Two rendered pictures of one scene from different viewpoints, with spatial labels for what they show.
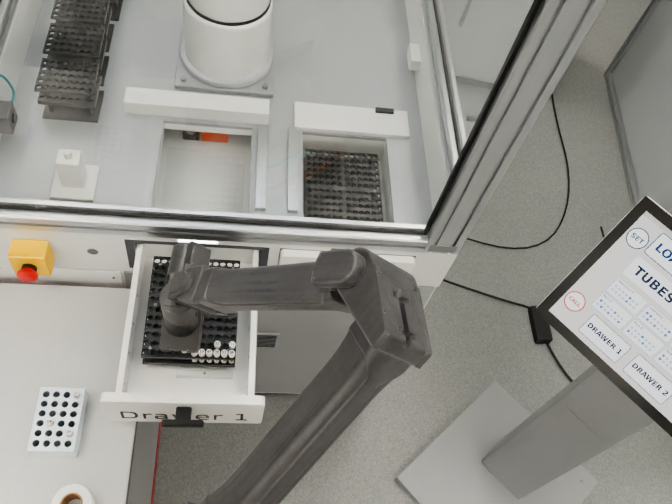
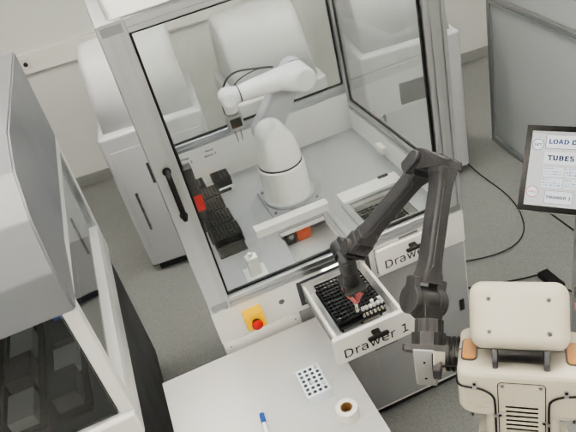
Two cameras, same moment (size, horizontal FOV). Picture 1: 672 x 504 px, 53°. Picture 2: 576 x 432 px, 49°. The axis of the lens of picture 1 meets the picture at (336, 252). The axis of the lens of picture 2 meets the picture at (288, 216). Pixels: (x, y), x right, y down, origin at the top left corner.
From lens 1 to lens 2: 114 cm
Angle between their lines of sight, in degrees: 23
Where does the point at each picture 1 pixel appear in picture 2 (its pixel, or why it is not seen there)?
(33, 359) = (280, 369)
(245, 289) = (378, 215)
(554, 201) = (511, 215)
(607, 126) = (514, 163)
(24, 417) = (294, 393)
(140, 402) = (352, 334)
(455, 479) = not seen: hidden behind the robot
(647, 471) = not seen: outside the picture
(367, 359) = (440, 171)
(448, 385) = not seen: hidden behind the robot
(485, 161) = (444, 143)
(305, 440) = (437, 217)
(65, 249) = (267, 307)
